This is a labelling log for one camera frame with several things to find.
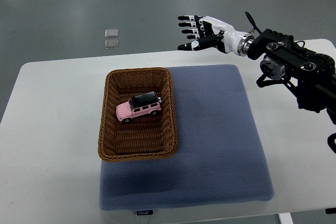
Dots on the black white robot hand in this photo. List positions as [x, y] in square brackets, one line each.
[214, 33]

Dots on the pink toy car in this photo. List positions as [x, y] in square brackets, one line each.
[139, 105]

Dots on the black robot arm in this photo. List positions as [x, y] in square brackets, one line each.
[308, 75]

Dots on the brown wicker basket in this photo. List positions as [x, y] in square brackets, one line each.
[143, 138]

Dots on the upper metal floor plate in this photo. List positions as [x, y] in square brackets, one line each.
[111, 33]

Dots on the metal floor plate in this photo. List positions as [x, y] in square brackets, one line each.
[111, 33]
[111, 44]

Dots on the lower metal floor plate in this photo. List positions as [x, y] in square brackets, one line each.
[111, 44]

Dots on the blue-grey padded mat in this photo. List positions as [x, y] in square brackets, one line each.
[219, 159]

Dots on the white table leg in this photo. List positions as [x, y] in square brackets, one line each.
[285, 218]

